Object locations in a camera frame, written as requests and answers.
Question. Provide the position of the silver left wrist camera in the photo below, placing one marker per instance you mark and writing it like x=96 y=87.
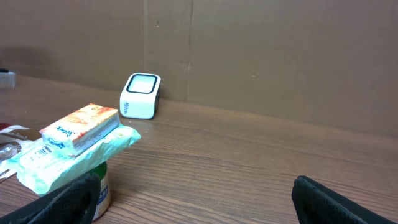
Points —
x=7 y=78

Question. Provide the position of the white barcode scanner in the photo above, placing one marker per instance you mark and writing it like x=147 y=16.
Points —
x=140 y=97

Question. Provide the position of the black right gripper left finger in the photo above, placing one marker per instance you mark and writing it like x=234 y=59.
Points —
x=74 y=203

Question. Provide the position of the orange tissue pack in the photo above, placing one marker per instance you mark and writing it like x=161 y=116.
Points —
x=75 y=133

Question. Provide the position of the teal snack bag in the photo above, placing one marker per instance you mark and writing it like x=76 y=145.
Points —
x=43 y=169

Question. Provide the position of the green lidded can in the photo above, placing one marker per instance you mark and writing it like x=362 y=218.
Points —
x=105 y=194

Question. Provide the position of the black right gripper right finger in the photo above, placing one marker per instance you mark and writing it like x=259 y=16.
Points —
x=316 y=204

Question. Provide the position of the brown white snack pouch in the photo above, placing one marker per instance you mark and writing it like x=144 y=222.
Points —
x=14 y=139

